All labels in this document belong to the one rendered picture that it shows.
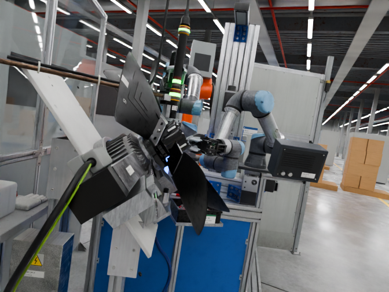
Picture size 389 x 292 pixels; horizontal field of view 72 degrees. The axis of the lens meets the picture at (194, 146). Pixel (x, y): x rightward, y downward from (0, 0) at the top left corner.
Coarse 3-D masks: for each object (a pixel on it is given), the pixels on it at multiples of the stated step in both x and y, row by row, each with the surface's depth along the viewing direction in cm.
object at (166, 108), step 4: (164, 96) 101; (168, 96) 103; (160, 100) 104; (164, 100) 102; (168, 100) 103; (164, 104) 104; (168, 104) 103; (164, 108) 104; (168, 108) 103; (164, 112) 104; (168, 112) 104; (164, 116) 103; (168, 116) 104; (168, 120) 103; (172, 120) 103; (176, 120) 104
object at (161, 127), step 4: (160, 116) 89; (160, 120) 90; (164, 124) 93; (156, 128) 89; (160, 128) 91; (156, 132) 89; (160, 132) 91; (152, 136) 87; (156, 136) 90; (160, 136) 92; (152, 140) 88; (156, 140) 90; (156, 144) 91
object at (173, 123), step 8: (168, 128) 93; (176, 128) 92; (168, 136) 92; (176, 136) 92; (184, 136) 92; (152, 144) 92; (160, 144) 93; (168, 144) 92; (152, 152) 91; (160, 152) 94; (168, 152) 93; (160, 160) 92
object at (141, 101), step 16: (128, 64) 71; (128, 80) 70; (144, 80) 79; (128, 96) 70; (144, 96) 78; (128, 112) 71; (144, 112) 79; (160, 112) 88; (128, 128) 72; (144, 128) 81
